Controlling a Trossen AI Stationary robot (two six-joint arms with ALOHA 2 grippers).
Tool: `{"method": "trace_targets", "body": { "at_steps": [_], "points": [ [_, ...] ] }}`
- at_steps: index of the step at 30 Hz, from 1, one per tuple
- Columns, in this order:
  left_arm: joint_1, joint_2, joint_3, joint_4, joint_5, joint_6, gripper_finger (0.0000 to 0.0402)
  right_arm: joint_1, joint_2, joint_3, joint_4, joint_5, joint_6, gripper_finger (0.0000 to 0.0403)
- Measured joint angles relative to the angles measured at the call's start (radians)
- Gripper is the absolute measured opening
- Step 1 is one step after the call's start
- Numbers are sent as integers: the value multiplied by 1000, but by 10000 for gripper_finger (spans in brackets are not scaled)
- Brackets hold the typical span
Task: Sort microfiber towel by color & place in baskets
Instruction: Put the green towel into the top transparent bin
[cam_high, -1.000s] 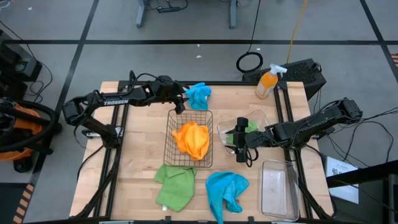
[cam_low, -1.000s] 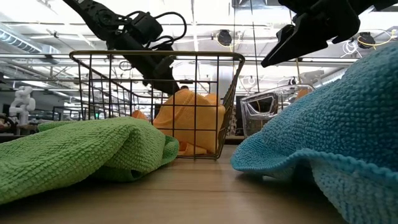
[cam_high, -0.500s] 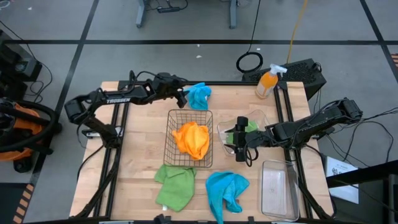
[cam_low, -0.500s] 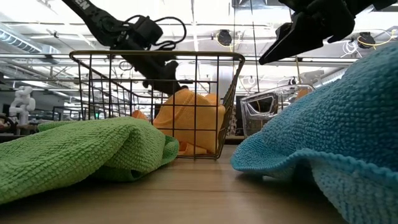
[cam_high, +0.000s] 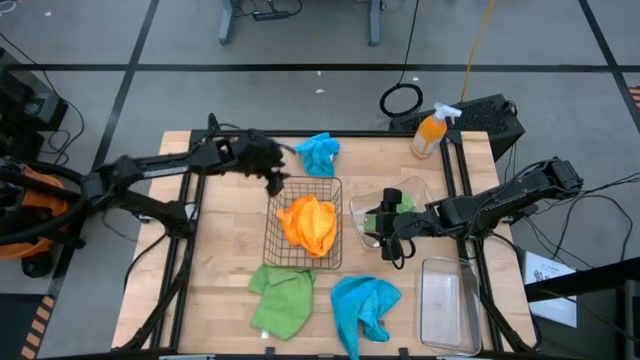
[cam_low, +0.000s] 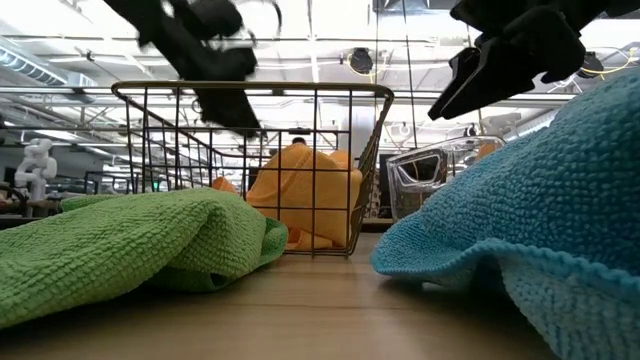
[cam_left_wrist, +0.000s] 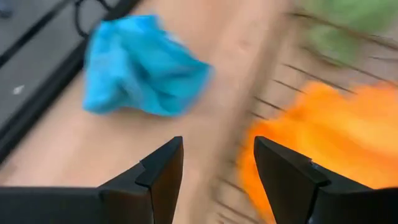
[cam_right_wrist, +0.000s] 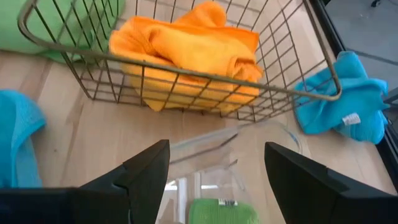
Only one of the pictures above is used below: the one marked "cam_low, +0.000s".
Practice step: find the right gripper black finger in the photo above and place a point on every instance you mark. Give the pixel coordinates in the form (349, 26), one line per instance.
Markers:
(495, 75)
(457, 65)

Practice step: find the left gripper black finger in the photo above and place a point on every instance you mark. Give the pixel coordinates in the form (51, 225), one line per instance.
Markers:
(227, 110)

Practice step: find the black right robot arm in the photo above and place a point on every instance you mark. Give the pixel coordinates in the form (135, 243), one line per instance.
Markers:
(620, 7)

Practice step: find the large blue microfiber towel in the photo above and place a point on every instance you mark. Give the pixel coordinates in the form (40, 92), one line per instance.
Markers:
(540, 200)

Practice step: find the white robot figure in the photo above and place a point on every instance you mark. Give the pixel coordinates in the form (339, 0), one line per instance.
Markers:
(37, 165)

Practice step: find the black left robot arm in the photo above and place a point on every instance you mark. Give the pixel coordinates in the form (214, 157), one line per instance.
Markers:
(145, 20)

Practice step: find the clear plastic container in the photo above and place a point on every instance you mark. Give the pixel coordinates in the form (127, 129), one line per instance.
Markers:
(450, 150)

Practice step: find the orange microfiber towel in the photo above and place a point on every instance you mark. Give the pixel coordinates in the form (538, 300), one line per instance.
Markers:
(224, 185)
(300, 200)

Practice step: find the black ceiling fixture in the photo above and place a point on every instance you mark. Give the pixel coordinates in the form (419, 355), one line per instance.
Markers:
(361, 61)
(591, 65)

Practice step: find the green microfiber towel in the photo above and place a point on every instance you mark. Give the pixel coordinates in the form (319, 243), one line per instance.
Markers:
(125, 240)

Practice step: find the silver air duct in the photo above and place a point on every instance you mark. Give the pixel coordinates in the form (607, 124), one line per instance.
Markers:
(30, 65)

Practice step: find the person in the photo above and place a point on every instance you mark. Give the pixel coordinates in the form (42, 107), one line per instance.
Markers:
(299, 140)

